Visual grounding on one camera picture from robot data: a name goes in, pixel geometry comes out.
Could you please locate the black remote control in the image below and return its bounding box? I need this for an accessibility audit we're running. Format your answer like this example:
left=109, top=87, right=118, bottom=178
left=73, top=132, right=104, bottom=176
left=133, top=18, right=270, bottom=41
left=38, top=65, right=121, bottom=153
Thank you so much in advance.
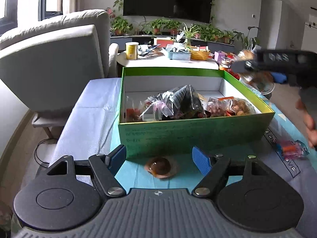
left=137, top=45, right=161, bottom=56

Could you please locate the row of potted plants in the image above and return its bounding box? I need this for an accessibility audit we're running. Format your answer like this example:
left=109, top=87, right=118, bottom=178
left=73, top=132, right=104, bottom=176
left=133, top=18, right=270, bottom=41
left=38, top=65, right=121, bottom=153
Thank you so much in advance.
left=110, top=16, right=234, bottom=44

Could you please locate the black floor cable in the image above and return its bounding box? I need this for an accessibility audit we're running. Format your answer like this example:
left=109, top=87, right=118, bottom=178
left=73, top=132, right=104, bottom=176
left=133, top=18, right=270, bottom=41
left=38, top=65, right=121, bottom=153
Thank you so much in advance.
left=34, top=138, right=59, bottom=168

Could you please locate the clear brown snack packet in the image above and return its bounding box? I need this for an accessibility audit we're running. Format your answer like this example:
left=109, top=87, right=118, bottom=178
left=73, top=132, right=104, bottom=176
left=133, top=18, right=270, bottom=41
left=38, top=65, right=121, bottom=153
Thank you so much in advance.
left=207, top=97, right=234, bottom=117

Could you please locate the spider plant in vase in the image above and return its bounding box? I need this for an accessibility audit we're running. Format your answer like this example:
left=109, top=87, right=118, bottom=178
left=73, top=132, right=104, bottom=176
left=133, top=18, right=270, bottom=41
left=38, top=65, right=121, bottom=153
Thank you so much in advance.
left=178, top=23, right=201, bottom=47

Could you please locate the person's right hand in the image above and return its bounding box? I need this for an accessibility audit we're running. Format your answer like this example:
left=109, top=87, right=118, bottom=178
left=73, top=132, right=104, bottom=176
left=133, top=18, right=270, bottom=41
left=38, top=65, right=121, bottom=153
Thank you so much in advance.
left=295, top=95, right=317, bottom=150

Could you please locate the clear sausage snack packet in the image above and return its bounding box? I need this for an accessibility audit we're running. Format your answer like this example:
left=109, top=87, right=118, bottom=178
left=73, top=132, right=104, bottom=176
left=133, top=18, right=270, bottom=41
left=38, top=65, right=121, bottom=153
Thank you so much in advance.
left=274, top=139, right=310, bottom=159

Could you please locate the orange white box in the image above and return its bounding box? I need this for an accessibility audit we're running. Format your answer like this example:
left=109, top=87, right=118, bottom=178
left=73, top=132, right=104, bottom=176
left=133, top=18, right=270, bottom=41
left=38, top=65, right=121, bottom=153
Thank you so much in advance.
left=154, top=37, right=175, bottom=47

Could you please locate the clear dark snack packet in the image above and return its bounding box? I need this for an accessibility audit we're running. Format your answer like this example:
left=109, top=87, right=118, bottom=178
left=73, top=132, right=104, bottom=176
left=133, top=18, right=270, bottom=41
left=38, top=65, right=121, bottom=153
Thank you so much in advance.
left=146, top=85, right=189, bottom=120

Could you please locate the white quilted cloth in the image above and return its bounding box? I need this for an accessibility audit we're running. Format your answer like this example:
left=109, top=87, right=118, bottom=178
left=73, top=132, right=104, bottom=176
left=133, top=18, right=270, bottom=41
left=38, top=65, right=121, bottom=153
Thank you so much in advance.
left=50, top=78, right=122, bottom=179

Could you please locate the green cardboard box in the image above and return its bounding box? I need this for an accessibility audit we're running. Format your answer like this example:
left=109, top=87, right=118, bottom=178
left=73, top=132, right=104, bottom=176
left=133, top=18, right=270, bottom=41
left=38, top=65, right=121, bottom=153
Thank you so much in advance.
left=118, top=66, right=276, bottom=160

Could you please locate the black snack packet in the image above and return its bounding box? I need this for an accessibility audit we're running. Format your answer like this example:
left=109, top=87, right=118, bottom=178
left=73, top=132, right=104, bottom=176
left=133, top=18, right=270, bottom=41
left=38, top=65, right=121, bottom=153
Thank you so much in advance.
left=178, top=85, right=206, bottom=118

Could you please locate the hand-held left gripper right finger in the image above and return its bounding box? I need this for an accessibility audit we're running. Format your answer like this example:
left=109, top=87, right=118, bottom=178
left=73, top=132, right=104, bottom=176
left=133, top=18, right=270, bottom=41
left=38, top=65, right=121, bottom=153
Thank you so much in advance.
left=191, top=146, right=273, bottom=197

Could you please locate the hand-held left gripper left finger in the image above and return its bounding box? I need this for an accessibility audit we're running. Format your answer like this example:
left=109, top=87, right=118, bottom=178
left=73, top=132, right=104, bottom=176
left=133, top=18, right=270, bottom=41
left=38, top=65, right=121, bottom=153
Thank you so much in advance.
left=45, top=144, right=127, bottom=198

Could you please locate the grey fabric armchair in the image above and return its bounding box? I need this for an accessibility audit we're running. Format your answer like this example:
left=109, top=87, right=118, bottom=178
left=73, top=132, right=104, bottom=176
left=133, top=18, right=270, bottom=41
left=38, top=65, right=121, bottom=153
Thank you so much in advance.
left=0, top=9, right=119, bottom=139

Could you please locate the yellow can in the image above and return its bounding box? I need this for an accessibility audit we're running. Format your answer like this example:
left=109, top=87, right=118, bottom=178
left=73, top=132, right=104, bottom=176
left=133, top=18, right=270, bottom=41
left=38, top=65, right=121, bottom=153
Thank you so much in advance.
left=125, top=42, right=138, bottom=60

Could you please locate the red snack packet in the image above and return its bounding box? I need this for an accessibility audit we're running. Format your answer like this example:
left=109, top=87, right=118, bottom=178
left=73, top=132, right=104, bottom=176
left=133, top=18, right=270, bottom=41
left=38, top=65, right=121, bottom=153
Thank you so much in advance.
left=125, top=107, right=139, bottom=122

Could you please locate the blue plastic basket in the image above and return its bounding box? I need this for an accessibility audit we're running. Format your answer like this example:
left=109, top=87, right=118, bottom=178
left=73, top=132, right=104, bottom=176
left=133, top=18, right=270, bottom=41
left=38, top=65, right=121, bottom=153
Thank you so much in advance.
left=162, top=45, right=191, bottom=60

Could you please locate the glass mug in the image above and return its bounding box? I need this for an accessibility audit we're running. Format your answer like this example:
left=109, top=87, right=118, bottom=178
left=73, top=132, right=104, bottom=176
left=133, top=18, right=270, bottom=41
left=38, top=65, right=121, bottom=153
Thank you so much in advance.
left=241, top=73, right=276, bottom=97

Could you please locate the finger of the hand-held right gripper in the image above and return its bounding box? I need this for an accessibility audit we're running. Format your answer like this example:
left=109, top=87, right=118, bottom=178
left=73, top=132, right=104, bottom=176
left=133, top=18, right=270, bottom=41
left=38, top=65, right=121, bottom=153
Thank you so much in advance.
left=231, top=59, right=258, bottom=73
left=270, top=71, right=290, bottom=84

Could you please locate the braised egg packet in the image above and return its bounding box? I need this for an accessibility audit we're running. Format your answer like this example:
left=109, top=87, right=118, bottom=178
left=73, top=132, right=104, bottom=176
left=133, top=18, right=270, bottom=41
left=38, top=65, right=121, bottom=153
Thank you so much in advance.
left=144, top=157, right=179, bottom=179

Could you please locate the tall leafy floor plant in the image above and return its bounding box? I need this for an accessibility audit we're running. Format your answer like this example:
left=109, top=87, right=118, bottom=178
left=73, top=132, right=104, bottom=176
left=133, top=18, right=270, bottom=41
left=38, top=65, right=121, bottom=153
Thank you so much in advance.
left=233, top=26, right=262, bottom=50

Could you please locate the yellow wicker basket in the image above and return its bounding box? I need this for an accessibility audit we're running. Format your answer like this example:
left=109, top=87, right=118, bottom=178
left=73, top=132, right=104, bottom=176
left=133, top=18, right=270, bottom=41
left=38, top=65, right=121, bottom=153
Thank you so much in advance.
left=189, top=47, right=211, bottom=60

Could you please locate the dark television console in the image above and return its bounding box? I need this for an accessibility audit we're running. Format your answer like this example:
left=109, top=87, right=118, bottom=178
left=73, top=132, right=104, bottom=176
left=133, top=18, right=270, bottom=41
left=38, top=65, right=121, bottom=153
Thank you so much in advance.
left=110, top=35, right=234, bottom=46

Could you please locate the round white coffee table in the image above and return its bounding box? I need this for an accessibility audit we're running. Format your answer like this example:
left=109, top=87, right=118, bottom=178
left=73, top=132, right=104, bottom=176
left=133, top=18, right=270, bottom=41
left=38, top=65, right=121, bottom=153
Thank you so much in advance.
left=116, top=47, right=220, bottom=78

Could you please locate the camouflage patterned clothing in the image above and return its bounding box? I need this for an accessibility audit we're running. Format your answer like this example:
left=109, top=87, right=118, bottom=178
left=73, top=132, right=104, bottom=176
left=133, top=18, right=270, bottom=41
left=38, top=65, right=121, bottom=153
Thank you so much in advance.
left=0, top=202, right=14, bottom=238

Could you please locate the clear nut snack packet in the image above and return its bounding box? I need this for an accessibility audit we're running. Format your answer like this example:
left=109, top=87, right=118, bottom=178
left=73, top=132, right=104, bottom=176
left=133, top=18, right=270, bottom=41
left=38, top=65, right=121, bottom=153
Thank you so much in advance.
left=229, top=98, right=257, bottom=116

